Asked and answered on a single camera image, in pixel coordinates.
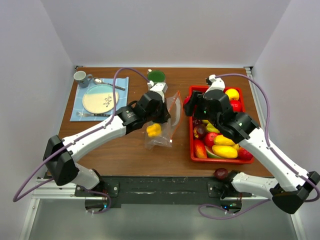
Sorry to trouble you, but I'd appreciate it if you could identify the yellow bell pepper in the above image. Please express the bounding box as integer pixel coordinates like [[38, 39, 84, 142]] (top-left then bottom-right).
[[146, 123, 162, 138]]

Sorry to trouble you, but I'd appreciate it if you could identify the clear orange-trimmed zip bag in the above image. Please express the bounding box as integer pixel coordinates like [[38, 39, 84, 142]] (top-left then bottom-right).
[[143, 90, 185, 151]]

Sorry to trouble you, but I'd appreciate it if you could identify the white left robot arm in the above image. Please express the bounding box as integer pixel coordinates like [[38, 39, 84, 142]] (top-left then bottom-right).
[[43, 90, 170, 196]]

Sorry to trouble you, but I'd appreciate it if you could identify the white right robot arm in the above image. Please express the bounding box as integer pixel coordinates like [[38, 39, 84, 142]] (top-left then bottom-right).
[[183, 89, 320, 214]]

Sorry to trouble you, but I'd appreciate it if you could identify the yellow orange fruit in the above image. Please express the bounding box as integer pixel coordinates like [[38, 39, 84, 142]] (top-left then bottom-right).
[[225, 88, 240, 101]]

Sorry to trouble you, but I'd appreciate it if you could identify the red apple in tray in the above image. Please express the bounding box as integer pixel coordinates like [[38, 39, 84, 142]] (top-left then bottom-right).
[[230, 99, 243, 112]]

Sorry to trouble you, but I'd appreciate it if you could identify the green-lined floral mug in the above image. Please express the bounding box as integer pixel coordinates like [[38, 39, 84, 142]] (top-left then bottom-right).
[[147, 69, 166, 84]]

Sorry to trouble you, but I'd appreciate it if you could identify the pink red peach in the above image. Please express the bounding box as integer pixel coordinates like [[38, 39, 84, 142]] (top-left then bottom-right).
[[204, 132, 219, 148]]

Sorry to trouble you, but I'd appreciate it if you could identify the yellow mango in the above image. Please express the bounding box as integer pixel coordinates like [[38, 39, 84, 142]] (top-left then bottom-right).
[[213, 134, 235, 146], [212, 145, 238, 159]]

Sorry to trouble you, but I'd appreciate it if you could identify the orange red mango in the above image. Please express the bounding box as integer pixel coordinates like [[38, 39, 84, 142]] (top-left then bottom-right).
[[193, 139, 208, 159]]

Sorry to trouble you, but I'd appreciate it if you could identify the watermelon slice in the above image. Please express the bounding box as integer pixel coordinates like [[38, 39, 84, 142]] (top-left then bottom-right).
[[204, 145, 221, 159]]

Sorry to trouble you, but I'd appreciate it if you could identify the blue cream plate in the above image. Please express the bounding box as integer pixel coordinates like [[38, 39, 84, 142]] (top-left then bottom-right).
[[82, 84, 119, 114]]

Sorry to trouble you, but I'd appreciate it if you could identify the red plastic tray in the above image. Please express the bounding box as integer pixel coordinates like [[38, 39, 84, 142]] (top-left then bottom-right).
[[188, 85, 255, 165]]

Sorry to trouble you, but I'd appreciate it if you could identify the dark purple fruit on base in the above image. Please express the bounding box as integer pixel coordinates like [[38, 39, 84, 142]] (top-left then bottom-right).
[[213, 168, 229, 180]]

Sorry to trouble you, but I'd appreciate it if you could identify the small grey-blue mug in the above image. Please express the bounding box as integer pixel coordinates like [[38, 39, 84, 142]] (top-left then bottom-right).
[[73, 70, 93, 88]]

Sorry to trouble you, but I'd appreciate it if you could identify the light blue placemat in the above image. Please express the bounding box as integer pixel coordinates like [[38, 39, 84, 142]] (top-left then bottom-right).
[[70, 77, 129, 122]]

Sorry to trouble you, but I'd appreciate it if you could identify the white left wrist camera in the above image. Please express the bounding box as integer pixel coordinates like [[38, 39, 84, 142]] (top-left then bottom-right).
[[147, 81, 168, 102]]

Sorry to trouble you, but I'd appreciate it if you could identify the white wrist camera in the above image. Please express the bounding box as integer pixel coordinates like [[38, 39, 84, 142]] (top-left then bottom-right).
[[147, 81, 168, 102], [205, 74, 226, 93]]

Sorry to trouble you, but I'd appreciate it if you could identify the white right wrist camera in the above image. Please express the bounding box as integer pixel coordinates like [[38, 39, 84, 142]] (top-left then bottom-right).
[[205, 74, 226, 93]]

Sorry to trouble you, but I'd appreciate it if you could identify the spoon with dark handle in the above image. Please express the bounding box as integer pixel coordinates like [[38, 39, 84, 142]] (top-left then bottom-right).
[[93, 78, 126, 91]]

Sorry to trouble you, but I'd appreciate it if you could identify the fork with dark handle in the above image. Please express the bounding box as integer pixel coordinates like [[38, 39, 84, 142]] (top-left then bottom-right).
[[76, 111, 110, 118]]

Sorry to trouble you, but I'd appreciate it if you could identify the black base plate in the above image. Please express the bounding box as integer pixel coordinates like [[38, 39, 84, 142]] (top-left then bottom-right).
[[74, 176, 251, 211]]

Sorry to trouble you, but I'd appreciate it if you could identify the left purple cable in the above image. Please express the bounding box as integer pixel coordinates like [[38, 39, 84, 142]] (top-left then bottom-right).
[[12, 67, 153, 203]]

